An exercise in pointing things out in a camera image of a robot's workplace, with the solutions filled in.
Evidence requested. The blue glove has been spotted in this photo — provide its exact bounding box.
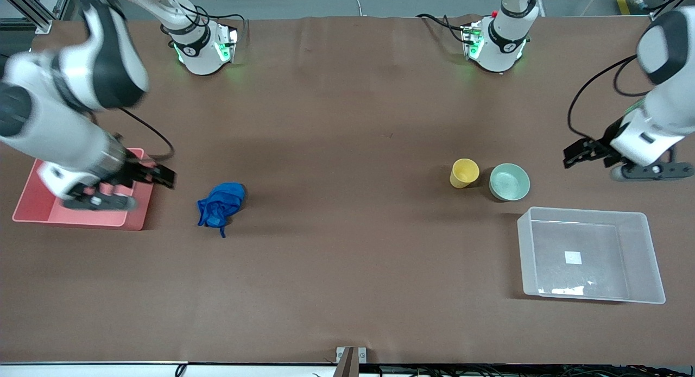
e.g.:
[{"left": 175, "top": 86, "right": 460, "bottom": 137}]
[{"left": 197, "top": 182, "right": 247, "bottom": 238}]

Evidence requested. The black base cable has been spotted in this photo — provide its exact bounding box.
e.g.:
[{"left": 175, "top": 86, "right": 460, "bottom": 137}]
[
  {"left": 195, "top": 7, "right": 250, "bottom": 41},
  {"left": 416, "top": 13, "right": 469, "bottom": 44}
]

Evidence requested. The metal table edge bracket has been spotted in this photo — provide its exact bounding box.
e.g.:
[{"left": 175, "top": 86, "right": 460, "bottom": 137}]
[{"left": 336, "top": 346, "right": 367, "bottom": 377}]

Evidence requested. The black right base cable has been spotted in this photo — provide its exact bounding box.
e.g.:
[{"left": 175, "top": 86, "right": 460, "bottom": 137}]
[{"left": 195, "top": 7, "right": 250, "bottom": 41}]

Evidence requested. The yellow cup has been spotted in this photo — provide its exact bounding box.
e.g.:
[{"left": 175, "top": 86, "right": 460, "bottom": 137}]
[{"left": 450, "top": 158, "right": 481, "bottom": 189}]

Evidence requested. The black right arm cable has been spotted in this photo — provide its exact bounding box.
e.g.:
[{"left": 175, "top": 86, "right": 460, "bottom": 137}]
[{"left": 90, "top": 106, "right": 175, "bottom": 161}]

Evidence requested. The pink plastic bin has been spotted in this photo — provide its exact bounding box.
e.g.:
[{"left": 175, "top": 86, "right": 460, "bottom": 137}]
[{"left": 12, "top": 147, "right": 155, "bottom": 231}]

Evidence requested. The pale green bowl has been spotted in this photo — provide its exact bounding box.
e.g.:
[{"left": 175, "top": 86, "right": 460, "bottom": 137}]
[{"left": 489, "top": 164, "right": 530, "bottom": 202}]

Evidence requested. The black left base cable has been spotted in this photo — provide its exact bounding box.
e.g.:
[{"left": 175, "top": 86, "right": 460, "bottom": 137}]
[{"left": 416, "top": 13, "right": 469, "bottom": 44}]

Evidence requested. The clear plastic box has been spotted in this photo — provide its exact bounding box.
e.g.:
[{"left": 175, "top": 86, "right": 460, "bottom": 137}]
[{"left": 517, "top": 206, "right": 666, "bottom": 305}]

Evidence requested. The brown table cover sheet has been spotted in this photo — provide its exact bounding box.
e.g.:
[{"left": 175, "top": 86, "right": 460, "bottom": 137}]
[{"left": 0, "top": 15, "right": 695, "bottom": 366}]

